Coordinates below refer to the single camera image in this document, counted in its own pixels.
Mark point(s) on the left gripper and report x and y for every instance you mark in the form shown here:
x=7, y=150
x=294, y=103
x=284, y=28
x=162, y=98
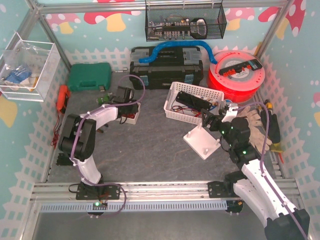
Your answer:
x=131, y=108

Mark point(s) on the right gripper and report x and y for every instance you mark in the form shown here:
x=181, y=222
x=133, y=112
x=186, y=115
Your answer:
x=208, y=119

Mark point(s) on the white peg board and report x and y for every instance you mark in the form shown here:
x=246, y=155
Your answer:
x=202, y=142

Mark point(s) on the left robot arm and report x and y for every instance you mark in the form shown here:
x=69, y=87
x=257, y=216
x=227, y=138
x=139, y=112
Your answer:
x=78, y=136

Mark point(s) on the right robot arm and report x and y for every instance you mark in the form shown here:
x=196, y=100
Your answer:
x=280, y=218

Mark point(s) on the white spring tray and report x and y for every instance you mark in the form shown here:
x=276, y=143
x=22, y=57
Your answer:
x=131, y=118

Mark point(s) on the green tool case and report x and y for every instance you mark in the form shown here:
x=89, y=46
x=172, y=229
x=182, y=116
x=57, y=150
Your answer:
x=89, y=77

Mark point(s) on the black battery holder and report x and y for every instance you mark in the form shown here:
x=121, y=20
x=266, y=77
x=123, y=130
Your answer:
x=192, y=101

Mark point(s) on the red filament spool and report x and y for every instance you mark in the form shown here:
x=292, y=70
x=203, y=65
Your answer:
x=239, y=87

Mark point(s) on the yellow black screwdriver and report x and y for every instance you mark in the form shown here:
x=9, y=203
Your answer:
x=268, y=105

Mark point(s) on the black work glove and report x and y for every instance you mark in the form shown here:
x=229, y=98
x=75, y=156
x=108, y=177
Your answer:
x=273, y=130

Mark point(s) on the orange multimeter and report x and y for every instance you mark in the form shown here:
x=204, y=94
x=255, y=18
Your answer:
x=62, y=99

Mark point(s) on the black toolbox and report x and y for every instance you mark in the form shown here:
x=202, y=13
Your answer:
x=174, y=64

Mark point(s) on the black terminal strip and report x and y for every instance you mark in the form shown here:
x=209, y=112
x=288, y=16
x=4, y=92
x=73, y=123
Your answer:
x=252, y=64

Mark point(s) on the clear acrylic box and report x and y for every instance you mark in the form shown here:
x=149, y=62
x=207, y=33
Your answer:
x=42, y=58

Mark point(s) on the blue white work glove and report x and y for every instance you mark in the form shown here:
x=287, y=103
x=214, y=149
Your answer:
x=18, y=75

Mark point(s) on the green hose nozzle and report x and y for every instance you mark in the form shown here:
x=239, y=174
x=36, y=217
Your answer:
x=104, y=99

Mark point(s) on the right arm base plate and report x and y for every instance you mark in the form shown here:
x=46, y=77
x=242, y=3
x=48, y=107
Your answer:
x=217, y=189

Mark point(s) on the grey slotted cable duct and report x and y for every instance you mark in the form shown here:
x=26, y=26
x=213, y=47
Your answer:
x=131, y=206

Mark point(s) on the black wire mesh basket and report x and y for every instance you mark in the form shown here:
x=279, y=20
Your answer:
x=181, y=20

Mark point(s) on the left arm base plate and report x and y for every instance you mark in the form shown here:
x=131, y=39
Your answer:
x=106, y=192

